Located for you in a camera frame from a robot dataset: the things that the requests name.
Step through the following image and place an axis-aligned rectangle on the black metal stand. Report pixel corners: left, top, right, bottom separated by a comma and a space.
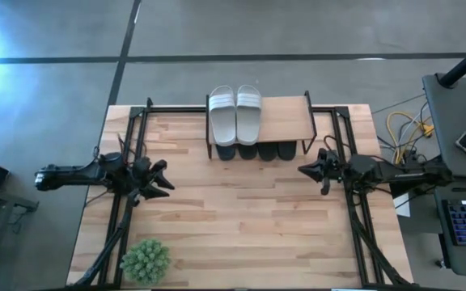
0, 181, 40, 280

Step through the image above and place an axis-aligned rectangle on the black aluminium table frame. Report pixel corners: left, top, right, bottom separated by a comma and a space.
66, 96, 414, 290

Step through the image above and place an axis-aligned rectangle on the white paper sheet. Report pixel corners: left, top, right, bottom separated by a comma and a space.
393, 193, 412, 218

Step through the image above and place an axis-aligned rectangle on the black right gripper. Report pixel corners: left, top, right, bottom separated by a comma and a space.
297, 149, 351, 196

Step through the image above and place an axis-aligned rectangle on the black diagonal pole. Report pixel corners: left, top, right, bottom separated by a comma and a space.
438, 36, 466, 89

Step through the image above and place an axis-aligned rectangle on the light grey slide sandal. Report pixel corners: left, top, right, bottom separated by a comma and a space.
208, 84, 238, 147
235, 83, 263, 146

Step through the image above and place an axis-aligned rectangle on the black desk beam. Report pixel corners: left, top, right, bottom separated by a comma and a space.
389, 181, 436, 199

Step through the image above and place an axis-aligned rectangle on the green artificial plant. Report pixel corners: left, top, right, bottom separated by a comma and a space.
119, 238, 172, 286

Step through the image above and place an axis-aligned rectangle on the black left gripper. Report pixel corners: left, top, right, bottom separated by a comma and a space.
127, 156, 176, 201

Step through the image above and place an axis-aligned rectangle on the yellow cable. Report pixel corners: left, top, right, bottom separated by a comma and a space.
385, 111, 435, 167

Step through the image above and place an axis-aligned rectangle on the wooden shelf with black frame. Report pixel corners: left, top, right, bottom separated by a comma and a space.
205, 91, 318, 162

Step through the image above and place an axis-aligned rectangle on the grey keyboard desk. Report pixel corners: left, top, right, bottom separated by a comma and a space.
430, 174, 466, 280

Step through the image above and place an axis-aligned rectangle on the grey side desk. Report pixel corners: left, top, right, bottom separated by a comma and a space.
422, 72, 466, 179

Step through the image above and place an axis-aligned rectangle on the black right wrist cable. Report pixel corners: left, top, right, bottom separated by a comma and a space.
322, 135, 354, 161

